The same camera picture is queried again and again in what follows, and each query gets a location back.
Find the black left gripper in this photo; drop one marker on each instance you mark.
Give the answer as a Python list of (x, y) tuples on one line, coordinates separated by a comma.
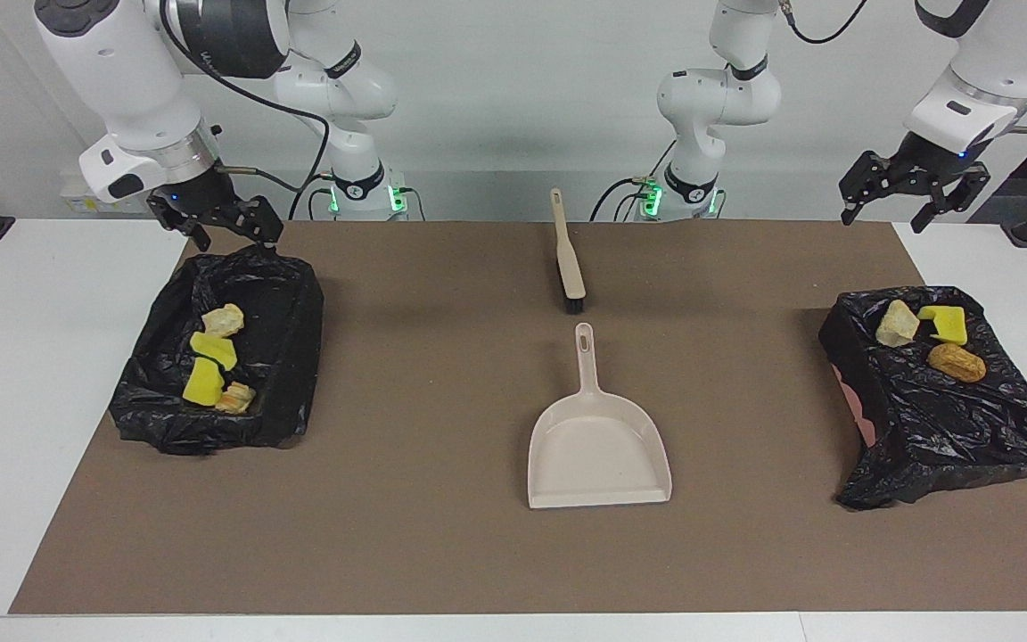
[(924, 165)]

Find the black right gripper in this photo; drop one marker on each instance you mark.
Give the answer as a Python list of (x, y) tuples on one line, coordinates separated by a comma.
[(207, 189)]

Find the pale beige sponge chunk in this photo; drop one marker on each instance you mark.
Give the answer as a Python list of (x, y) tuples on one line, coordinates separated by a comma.
[(224, 319), (897, 325)]

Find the large yellow sponge piece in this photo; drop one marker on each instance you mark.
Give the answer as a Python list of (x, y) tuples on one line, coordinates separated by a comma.
[(213, 349)]

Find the notched yellow sponge piece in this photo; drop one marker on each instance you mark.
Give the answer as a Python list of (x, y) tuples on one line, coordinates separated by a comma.
[(946, 323)]

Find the small yellow sponge piece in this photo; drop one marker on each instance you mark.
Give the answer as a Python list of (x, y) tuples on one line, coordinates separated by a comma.
[(203, 385)]

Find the beige brown sponge chunk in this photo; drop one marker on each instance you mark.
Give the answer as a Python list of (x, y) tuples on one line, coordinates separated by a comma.
[(234, 397)]

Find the orange brown sponge chunk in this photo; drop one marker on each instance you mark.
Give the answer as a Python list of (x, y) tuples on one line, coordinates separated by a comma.
[(957, 362)]

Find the beige hand brush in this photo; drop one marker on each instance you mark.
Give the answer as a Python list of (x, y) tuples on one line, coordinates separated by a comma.
[(569, 259)]

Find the beige plastic dustpan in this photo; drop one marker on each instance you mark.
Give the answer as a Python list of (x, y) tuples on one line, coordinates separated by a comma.
[(598, 446)]

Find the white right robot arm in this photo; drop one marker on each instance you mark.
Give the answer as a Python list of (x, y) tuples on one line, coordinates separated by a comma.
[(135, 62)]

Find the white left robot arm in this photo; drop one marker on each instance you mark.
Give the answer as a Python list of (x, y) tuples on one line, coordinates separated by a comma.
[(1004, 62)]

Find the black bag lined pink bin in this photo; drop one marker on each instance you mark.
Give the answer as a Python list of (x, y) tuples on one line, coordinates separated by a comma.
[(941, 428)]

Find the brown table mat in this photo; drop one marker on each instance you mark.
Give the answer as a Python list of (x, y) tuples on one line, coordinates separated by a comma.
[(513, 553)]

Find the white wall socket box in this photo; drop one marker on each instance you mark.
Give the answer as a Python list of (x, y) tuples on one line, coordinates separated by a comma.
[(77, 201)]

